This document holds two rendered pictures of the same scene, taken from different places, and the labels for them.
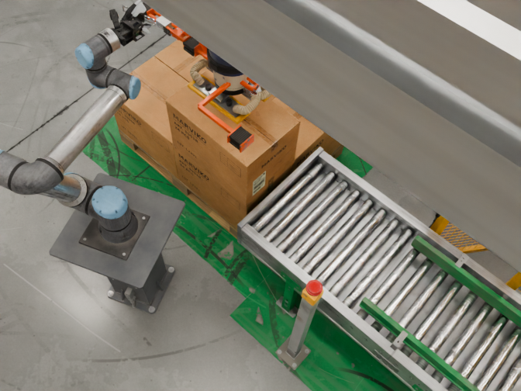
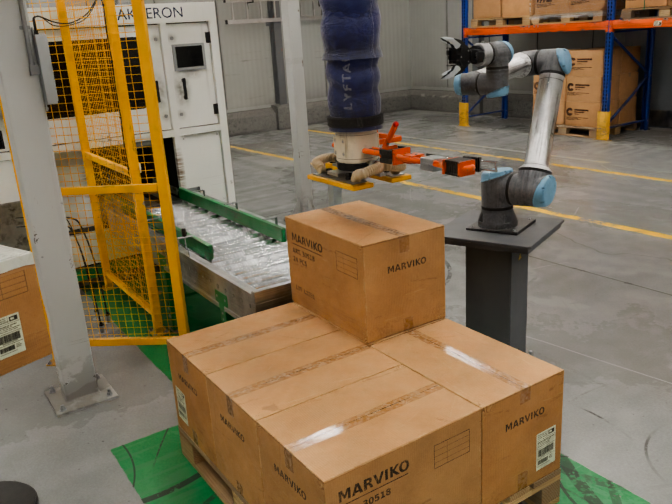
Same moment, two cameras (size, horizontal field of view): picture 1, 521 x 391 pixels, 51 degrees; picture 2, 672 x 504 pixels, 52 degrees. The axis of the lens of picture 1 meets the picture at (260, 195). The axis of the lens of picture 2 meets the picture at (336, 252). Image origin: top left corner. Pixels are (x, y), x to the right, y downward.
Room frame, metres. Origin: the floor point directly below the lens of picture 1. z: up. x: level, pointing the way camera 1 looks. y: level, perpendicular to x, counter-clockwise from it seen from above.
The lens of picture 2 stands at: (4.50, 0.95, 1.71)
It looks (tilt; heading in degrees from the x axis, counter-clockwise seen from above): 18 degrees down; 198
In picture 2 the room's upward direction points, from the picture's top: 4 degrees counter-clockwise
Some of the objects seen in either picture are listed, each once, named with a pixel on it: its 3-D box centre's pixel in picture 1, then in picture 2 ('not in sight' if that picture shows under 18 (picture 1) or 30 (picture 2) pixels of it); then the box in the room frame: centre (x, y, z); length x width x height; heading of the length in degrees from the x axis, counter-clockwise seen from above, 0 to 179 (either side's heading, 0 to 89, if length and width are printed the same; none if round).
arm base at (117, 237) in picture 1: (116, 221); (497, 214); (1.20, 0.69, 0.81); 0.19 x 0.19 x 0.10
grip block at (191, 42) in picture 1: (194, 43); (395, 154); (1.97, 0.37, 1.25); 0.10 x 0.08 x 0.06; 141
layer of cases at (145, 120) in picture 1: (231, 116); (351, 399); (2.25, 0.22, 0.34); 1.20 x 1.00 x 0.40; 51
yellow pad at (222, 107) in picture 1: (219, 96); (376, 169); (1.74, 0.23, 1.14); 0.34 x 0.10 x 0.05; 51
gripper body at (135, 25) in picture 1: (126, 30); (463, 55); (1.68, 0.59, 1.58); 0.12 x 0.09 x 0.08; 141
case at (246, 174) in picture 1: (232, 133); (363, 265); (1.82, 0.18, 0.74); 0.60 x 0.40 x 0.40; 50
